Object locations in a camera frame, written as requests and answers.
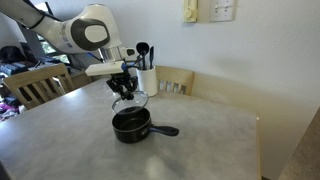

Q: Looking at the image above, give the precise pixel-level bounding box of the beige thermostat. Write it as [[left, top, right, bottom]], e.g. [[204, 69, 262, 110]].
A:
[[182, 0, 199, 24]]

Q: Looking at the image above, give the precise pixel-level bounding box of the black bag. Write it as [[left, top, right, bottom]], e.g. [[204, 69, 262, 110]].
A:
[[0, 45, 26, 64]]

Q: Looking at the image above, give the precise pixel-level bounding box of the glass lid with black knob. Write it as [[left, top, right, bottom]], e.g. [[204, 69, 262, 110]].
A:
[[111, 90, 149, 115]]

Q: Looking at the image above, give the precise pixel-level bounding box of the black spatula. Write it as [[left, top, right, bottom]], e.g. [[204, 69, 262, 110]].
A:
[[148, 45, 155, 70]]

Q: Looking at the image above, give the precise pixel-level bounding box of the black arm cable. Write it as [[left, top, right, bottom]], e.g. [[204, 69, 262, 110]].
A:
[[22, 0, 47, 30]]

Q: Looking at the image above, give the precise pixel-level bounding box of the window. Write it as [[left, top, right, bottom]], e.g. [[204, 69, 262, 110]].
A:
[[33, 1, 73, 65]]

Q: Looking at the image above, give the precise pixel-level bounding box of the stack of dark items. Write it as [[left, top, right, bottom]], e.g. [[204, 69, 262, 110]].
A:
[[0, 61, 38, 77]]

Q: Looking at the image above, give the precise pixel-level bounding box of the white light switch plate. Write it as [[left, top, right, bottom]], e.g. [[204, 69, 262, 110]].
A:
[[209, 0, 236, 23]]

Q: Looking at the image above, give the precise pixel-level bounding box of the wooden furniture piece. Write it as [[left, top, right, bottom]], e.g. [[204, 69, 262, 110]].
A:
[[69, 71, 101, 90]]

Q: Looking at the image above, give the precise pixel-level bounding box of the black ladle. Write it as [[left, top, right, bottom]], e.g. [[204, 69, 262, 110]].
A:
[[135, 41, 151, 71]]

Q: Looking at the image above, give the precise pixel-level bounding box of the purple cloth pile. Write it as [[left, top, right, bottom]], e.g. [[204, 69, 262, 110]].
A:
[[0, 101, 20, 122]]

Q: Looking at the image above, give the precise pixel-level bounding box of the wooden chair with long slats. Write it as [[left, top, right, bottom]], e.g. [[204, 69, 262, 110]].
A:
[[2, 63, 75, 111]]

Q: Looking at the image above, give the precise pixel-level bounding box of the blue black gripper cable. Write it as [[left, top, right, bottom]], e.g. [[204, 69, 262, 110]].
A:
[[120, 53, 144, 72]]

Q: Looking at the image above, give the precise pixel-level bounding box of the wooden chair with short back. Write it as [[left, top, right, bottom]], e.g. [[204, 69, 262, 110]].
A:
[[155, 64, 196, 97]]

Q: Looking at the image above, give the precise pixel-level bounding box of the white utensil holder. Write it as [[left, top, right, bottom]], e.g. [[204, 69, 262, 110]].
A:
[[135, 65, 159, 98]]

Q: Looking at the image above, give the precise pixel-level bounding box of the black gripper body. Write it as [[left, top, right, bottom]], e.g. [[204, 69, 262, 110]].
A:
[[106, 72, 138, 88]]

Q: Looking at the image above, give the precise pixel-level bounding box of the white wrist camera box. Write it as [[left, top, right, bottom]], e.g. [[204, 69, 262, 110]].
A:
[[84, 60, 125, 77]]

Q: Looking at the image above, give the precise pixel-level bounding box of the black pot with handle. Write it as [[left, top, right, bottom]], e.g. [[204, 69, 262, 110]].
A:
[[111, 106, 180, 145]]

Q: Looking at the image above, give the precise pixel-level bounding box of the brown speckled countertop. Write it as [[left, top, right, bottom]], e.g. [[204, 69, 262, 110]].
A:
[[278, 106, 320, 180]]

